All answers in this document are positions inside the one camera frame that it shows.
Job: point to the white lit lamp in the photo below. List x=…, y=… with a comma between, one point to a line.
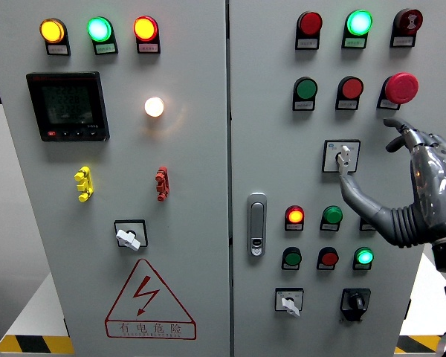
x=154, y=106

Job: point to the dark red round lamp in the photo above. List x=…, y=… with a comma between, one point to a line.
x=310, y=23

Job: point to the small red lit lamp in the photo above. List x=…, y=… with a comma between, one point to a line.
x=295, y=215

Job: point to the green lit round lamp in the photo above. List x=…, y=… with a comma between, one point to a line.
x=359, y=22
x=99, y=29

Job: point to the small green push button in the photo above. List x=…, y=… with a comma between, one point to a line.
x=293, y=258
x=333, y=215

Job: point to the black display meter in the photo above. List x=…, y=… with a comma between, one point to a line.
x=68, y=106

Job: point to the large red stop button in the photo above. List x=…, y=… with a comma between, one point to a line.
x=401, y=87

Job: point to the silver door lock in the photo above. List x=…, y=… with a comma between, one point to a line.
x=256, y=223

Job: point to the red warning triangle sticker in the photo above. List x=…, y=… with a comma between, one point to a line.
x=149, y=329

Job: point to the red-orange lit round lamp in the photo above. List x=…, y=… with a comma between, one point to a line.
x=145, y=28

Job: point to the dark red buzzer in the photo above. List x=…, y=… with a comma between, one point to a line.
x=409, y=21

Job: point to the pale grey cabinet door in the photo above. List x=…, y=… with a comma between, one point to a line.
x=193, y=167
x=275, y=167

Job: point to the small green lit lamp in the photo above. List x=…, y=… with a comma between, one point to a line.
x=364, y=256

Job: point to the small label plate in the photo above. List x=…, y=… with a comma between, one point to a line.
x=307, y=44
x=366, y=228
x=354, y=43
x=346, y=105
x=325, y=267
x=303, y=105
x=388, y=105
x=105, y=48
x=149, y=48
x=329, y=227
x=58, y=49
x=402, y=41
x=294, y=227
x=361, y=267
x=289, y=267

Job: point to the yellow round lamp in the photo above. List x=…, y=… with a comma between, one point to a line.
x=52, y=31

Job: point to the black yellow striped tape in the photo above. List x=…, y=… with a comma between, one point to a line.
x=33, y=345
x=418, y=345

